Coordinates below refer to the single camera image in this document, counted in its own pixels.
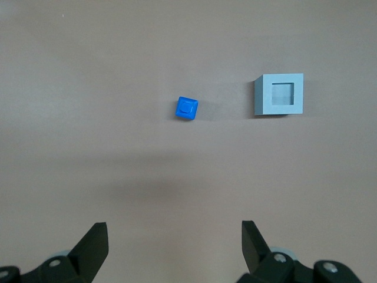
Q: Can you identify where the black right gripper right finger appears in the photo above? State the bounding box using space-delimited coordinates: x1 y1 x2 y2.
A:
235 220 362 283

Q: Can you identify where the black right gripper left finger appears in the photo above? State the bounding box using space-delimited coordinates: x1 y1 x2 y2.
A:
0 222 109 283

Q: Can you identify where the blue plastic block part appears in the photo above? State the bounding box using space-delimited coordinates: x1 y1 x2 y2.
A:
174 96 199 121

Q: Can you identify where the gray square hollow base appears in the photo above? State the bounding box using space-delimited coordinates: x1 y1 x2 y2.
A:
253 73 304 116

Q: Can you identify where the brown table cover sheet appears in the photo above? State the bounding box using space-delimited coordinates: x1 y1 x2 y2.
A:
0 0 377 283

